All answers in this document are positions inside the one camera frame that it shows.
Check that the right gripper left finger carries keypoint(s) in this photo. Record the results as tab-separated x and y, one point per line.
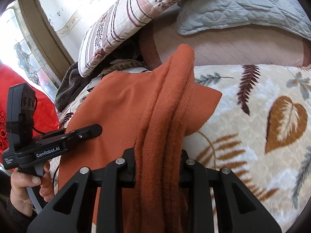
88	194

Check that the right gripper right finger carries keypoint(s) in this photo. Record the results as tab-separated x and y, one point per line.
219	196

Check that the orange knitted sweater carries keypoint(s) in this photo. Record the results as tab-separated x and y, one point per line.
152	113

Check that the black left sleeve forearm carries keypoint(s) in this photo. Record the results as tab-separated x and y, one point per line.
13	220

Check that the person's left hand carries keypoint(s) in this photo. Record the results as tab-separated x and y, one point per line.
19	181

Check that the red fabric cloth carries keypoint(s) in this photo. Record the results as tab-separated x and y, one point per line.
45	118

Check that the dark grey fleece garment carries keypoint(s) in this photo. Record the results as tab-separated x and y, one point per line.
72	84

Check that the leaf pattern fleece blanket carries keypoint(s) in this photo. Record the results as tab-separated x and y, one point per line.
260	129

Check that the striped floral quilted pillow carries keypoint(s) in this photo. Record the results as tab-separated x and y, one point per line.
122	20

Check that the pink brown bed sheet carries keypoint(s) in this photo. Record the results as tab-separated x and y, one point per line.
245	45

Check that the light blue quilted pillow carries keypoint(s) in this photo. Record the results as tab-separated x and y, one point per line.
198	15

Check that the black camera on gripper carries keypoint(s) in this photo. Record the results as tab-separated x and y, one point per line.
19	116

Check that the brown wooden window frame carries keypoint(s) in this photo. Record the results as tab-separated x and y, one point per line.
45	37

